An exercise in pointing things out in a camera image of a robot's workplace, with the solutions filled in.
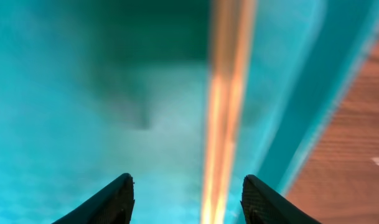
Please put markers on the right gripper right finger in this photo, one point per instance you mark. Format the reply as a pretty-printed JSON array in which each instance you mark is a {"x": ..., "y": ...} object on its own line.
[{"x": 263, "y": 205}]

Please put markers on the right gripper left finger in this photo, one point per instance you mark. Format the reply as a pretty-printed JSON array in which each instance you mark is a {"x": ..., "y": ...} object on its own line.
[{"x": 113, "y": 204}]

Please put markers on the wooden chopstick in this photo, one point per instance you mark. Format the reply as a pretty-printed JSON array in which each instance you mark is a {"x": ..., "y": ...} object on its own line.
[
  {"x": 217, "y": 164},
  {"x": 243, "y": 36}
]

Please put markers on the teal plastic serving tray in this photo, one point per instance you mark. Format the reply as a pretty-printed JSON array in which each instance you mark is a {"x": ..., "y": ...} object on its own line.
[{"x": 90, "y": 90}]

